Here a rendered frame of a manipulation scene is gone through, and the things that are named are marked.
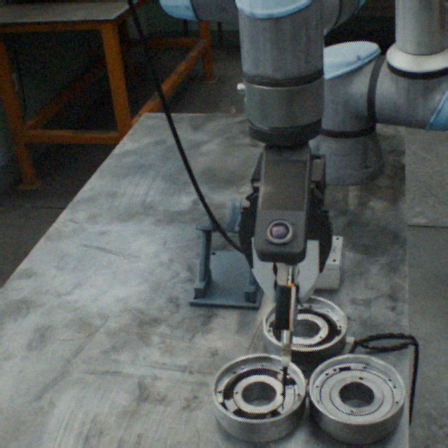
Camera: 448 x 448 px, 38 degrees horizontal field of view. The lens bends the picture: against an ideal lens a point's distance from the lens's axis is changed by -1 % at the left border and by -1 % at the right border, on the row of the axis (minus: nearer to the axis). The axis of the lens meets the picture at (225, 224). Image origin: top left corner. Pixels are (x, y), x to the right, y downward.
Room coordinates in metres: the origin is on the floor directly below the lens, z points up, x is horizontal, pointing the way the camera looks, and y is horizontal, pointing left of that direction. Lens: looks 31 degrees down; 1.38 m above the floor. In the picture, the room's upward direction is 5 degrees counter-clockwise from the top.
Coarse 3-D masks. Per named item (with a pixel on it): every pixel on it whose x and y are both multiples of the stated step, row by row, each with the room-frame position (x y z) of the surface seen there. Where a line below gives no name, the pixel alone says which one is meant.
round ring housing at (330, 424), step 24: (336, 360) 0.56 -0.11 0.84; (360, 360) 0.56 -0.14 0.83; (312, 384) 0.53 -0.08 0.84; (336, 384) 0.53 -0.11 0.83; (360, 384) 0.53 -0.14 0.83; (312, 408) 0.50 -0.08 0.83; (360, 408) 0.49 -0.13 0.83; (336, 432) 0.47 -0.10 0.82; (360, 432) 0.46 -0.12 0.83; (384, 432) 0.47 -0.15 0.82
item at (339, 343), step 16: (304, 304) 0.68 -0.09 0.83; (320, 304) 0.67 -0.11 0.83; (272, 320) 0.65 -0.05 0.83; (304, 320) 0.65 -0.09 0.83; (320, 320) 0.64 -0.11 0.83; (272, 336) 0.62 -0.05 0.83; (320, 336) 0.62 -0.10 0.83; (336, 336) 0.61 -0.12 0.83; (272, 352) 0.60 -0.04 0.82; (304, 352) 0.58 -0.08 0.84; (320, 352) 0.58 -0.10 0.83; (336, 352) 0.59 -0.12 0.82; (304, 368) 0.59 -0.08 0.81
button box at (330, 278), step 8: (336, 240) 0.80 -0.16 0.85; (336, 248) 0.78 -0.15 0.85; (336, 256) 0.76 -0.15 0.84; (328, 264) 0.74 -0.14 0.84; (336, 264) 0.74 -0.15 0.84; (296, 272) 0.76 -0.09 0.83; (328, 272) 0.74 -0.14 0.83; (336, 272) 0.74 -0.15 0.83; (296, 280) 0.76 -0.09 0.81; (320, 280) 0.75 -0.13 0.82; (328, 280) 0.74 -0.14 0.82; (336, 280) 0.74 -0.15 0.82; (320, 288) 0.75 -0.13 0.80; (328, 288) 0.74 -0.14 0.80; (336, 288) 0.74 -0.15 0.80
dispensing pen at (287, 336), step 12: (288, 264) 0.58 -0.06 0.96; (288, 276) 0.58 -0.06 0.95; (276, 288) 0.56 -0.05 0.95; (288, 288) 0.56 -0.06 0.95; (276, 300) 0.55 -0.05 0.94; (288, 300) 0.55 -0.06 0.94; (276, 312) 0.55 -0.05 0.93; (288, 312) 0.54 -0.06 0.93; (276, 324) 0.54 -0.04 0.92; (288, 324) 0.54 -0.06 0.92; (288, 336) 0.54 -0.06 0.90; (288, 348) 0.53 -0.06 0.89; (288, 360) 0.53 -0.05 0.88
